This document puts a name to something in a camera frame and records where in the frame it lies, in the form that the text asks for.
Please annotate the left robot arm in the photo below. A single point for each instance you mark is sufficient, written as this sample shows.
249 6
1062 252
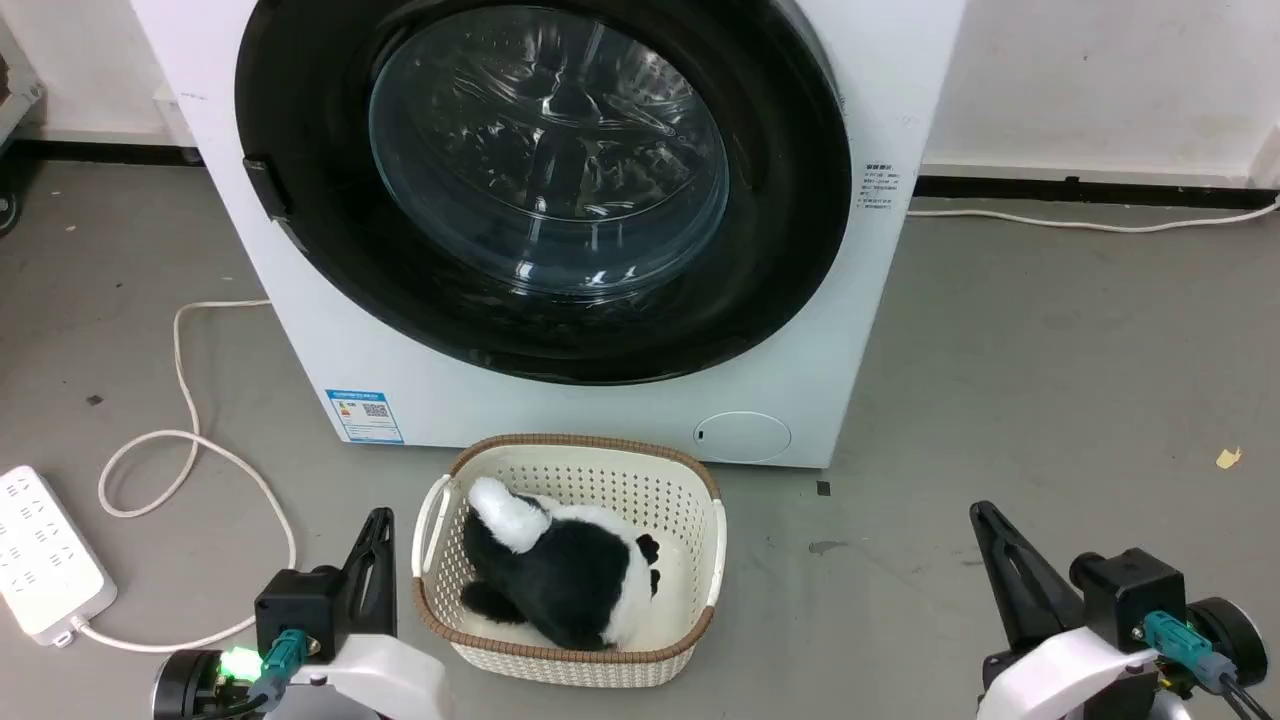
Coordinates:
195 685

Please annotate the small text label sticker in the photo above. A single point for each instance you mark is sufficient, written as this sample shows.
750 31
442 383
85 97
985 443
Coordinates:
880 190

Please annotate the cream plastic laundry basket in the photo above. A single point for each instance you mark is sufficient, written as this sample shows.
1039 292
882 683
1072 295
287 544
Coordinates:
640 480

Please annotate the grey cart with wheel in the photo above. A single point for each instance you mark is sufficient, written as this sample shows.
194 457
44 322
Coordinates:
12 120

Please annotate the white power strip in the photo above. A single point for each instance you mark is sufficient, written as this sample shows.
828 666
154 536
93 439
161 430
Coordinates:
40 555

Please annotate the yellow paper scrap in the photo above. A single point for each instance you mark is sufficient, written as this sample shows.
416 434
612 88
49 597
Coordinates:
1228 458

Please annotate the black round washer door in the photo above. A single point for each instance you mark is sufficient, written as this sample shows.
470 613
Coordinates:
790 250

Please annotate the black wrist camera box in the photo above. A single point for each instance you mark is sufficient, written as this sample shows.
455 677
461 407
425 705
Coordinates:
1130 590
298 608

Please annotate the black and white plush toy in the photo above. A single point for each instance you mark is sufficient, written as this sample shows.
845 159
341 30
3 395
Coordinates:
570 575

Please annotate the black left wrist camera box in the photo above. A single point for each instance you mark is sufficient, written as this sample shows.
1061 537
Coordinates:
298 608

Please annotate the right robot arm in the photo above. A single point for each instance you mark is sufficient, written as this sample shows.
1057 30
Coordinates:
1230 640

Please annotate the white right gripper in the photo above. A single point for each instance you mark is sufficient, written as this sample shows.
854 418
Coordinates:
1070 675

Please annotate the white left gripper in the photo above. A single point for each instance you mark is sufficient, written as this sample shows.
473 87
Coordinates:
375 680

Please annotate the white front-load washing machine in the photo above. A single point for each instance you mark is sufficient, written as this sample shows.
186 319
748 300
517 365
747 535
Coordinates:
560 410

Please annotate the blue energy label sticker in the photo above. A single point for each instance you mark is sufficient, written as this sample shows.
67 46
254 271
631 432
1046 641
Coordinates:
366 415

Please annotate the round white filter cover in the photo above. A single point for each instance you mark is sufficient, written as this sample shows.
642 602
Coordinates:
742 437

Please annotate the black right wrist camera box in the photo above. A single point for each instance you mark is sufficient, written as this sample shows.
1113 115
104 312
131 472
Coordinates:
1130 590

